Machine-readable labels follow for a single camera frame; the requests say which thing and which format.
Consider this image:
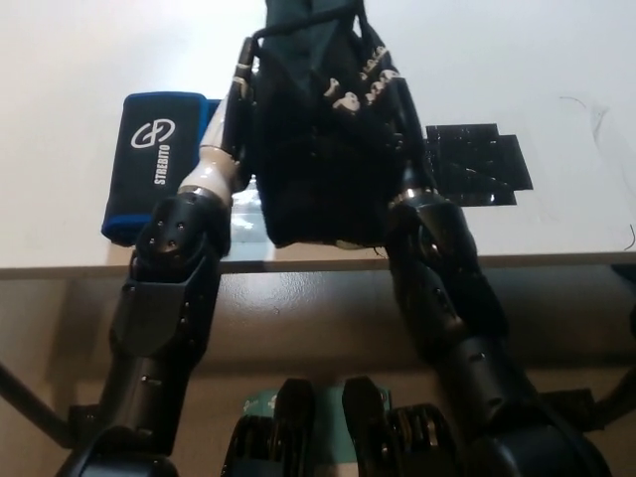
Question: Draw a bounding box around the black tape patch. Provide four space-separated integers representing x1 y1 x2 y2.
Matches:
423 120 536 208

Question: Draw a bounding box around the clear tape patch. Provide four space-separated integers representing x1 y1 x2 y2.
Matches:
227 173 275 244

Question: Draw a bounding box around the dark lunch bag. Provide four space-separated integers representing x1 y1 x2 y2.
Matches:
251 0 429 249

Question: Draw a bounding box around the black pouch with blue trim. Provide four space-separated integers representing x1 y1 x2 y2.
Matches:
99 90 224 247

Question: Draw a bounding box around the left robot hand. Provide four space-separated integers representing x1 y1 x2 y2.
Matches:
178 36 261 206

